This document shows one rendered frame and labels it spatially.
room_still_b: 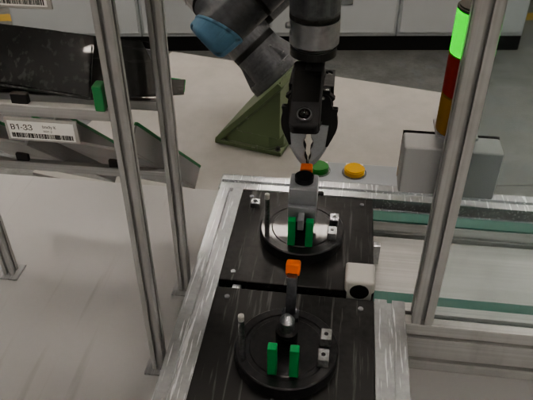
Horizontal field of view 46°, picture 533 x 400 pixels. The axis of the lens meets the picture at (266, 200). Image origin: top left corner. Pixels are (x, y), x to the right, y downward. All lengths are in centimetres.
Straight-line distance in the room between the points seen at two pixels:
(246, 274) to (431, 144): 36
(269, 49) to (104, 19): 84
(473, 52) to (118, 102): 39
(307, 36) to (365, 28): 318
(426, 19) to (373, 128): 261
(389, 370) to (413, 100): 99
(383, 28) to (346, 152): 268
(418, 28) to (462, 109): 344
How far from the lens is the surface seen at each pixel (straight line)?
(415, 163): 81
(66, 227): 131
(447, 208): 83
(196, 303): 98
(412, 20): 414
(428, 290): 92
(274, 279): 98
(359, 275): 97
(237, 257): 102
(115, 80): 71
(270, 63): 147
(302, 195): 98
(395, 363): 91
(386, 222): 115
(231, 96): 172
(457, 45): 75
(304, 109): 92
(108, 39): 69
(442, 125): 79
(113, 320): 110
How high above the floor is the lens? 165
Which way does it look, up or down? 37 degrees down
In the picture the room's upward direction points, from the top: straight up
